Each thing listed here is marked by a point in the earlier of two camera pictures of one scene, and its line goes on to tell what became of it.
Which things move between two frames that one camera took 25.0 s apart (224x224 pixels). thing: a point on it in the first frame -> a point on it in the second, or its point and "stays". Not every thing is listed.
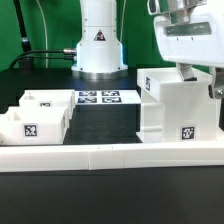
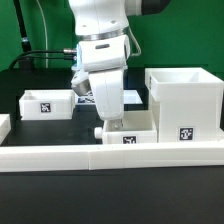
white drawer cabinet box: (175, 110) stays
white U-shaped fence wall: (111, 156) stays
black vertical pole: (24, 40) stays
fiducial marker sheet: (107, 97) stays
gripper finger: (186, 71) -> (118, 124)
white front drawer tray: (33, 125) -> (135, 127)
